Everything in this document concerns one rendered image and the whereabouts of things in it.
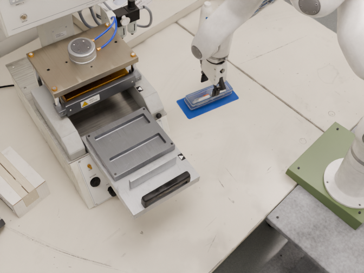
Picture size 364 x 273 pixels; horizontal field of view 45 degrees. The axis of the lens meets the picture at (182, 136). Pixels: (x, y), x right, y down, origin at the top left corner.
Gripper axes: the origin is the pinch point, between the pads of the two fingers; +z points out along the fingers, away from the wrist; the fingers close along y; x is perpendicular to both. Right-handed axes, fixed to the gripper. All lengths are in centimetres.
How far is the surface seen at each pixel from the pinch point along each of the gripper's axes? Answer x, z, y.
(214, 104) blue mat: -1.0, 7.9, -3.5
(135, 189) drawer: 47, -14, -33
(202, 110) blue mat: 4.7, 7.9, -3.6
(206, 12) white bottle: -17.5, -3.5, 31.9
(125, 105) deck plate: 34.9, -10.0, -1.9
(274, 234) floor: -25, 83, -41
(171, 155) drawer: 32.4, -14.1, -27.3
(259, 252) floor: -12, 83, -45
